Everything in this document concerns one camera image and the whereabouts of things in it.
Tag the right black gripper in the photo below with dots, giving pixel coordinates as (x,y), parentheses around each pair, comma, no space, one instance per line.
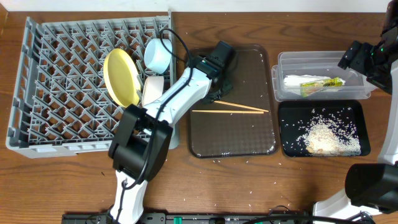
(356,56)

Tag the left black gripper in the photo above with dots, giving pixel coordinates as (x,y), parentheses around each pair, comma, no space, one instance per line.
(226,88)

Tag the wooden chopstick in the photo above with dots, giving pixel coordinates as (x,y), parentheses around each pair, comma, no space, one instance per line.
(228,111)
(240,106)

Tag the green snack wrapper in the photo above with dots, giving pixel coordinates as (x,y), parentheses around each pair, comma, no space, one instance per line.
(309,88)

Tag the white round bowl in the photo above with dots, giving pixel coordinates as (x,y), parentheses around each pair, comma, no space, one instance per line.
(153,89)

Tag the light blue bowl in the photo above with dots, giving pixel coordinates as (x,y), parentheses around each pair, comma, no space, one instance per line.
(157,57)

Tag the pile of rice waste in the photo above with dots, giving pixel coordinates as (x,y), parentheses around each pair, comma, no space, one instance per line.
(319,132)

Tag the yellow round plate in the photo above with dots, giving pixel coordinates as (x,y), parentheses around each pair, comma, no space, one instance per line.
(121,78)

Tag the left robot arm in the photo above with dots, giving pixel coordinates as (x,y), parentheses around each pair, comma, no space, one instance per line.
(141,143)

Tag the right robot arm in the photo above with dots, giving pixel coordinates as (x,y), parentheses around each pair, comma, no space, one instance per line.
(370,189)

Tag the clear plastic waste bin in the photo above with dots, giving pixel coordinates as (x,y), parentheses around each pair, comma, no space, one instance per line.
(318,63)

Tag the black waste tray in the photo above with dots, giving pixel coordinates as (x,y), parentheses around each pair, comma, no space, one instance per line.
(358,115)

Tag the dark brown serving tray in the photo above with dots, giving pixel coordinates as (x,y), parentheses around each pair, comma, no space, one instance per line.
(214,135)

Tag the grey plastic dish rack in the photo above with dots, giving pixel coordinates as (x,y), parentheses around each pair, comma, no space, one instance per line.
(60,104)

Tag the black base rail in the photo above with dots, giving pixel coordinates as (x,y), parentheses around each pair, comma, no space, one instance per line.
(278,214)

